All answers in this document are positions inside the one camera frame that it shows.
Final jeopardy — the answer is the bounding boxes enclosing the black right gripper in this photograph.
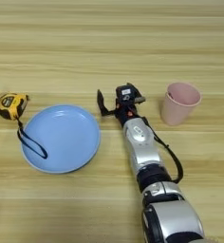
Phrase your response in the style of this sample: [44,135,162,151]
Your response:
[96,82,146,127]

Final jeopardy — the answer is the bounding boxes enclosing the pink plastic cup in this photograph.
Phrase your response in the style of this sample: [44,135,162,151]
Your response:
[160,82,202,127]

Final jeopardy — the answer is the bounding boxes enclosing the blue round plate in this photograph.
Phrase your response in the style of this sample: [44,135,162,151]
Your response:
[20,103,102,175]

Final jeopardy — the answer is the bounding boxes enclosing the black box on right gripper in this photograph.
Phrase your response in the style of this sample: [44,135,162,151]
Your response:
[115,84,140,103]

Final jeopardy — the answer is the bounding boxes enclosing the yellow tape measure with strap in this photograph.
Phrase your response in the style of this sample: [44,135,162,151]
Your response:
[0,92,49,160]

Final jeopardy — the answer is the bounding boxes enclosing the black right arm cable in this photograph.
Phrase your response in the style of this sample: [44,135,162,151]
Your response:
[141,117,184,184]

